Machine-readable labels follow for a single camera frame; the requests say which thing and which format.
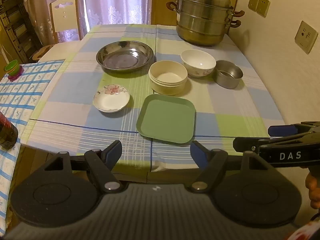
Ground person's right hand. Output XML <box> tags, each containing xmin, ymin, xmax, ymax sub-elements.
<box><xmin>305</xmin><ymin>172</ymin><xmax>320</xmax><ymax>209</ymax></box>

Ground dark bottle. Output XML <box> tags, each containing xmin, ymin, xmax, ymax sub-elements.
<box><xmin>0</xmin><ymin>110</ymin><xmax>19</xmax><ymax>151</ymax></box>

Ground wide steel basin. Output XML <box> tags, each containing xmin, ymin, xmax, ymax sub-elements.
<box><xmin>96</xmin><ymin>40</ymin><xmax>155</xmax><ymax>74</ymax></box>

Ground white floral ceramic bowl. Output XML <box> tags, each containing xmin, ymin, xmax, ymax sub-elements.
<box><xmin>180</xmin><ymin>49</ymin><xmax>217</xmax><ymax>78</ymax></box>

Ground cream round plastic bowl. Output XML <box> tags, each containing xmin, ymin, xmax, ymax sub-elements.
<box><xmin>148</xmin><ymin>60</ymin><xmax>188</xmax><ymax>96</ymax></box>

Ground stacked green plastic cups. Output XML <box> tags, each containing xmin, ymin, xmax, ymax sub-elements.
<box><xmin>4</xmin><ymin>60</ymin><xmax>21</xmax><ymax>82</ymax></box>

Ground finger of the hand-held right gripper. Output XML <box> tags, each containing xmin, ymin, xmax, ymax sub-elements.
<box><xmin>268</xmin><ymin>121</ymin><xmax>320</xmax><ymax>137</ymax></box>
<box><xmin>233</xmin><ymin>130</ymin><xmax>320</xmax><ymax>153</ymax></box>

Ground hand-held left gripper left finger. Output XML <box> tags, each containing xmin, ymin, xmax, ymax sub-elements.
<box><xmin>44</xmin><ymin>140</ymin><xmax>123</xmax><ymax>194</ymax></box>

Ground purple lace curtain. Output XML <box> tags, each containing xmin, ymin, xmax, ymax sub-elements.
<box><xmin>17</xmin><ymin>0</ymin><xmax>153</xmax><ymax>44</ymax></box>

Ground stacked steel steamer pot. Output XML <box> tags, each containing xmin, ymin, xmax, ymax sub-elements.
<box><xmin>166</xmin><ymin>0</ymin><xmax>245</xmax><ymax>47</ymax></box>

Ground blue grid white cloth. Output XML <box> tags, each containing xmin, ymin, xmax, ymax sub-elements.
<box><xmin>0</xmin><ymin>60</ymin><xmax>65</xmax><ymax>230</ymax></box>

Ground green square plate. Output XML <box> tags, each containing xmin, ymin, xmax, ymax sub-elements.
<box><xmin>136</xmin><ymin>94</ymin><xmax>196</xmax><ymax>144</ymax></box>

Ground beige wall socket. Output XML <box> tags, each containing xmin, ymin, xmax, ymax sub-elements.
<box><xmin>294</xmin><ymin>20</ymin><xmax>318</xmax><ymax>55</ymax></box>

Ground small steel bowl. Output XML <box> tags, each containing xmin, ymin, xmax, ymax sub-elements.
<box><xmin>214</xmin><ymin>60</ymin><xmax>244</xmax><ymax>89</ymax></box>

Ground dark metal rack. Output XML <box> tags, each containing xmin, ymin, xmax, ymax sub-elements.
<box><xmin>0</xmin><ymin>0</ymin><xmax>43</xmax><ymax>64</ymax></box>

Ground cream wooden chair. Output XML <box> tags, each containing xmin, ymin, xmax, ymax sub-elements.
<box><xmin>32</xmin><ymin>0</ymin><xmax>84</xmax><ymax>60</ymax></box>

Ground small floral saucer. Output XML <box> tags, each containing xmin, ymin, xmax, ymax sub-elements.
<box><xmin>93</xmin><ymin>84</ymin><xmax>130</xmax><ymax>113</ymax></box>

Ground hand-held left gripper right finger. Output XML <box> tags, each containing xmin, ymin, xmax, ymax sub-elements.
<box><xmin>190</xmin><ymin>140</ymin><xmax>269</xmax><ymax>194</ymax></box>

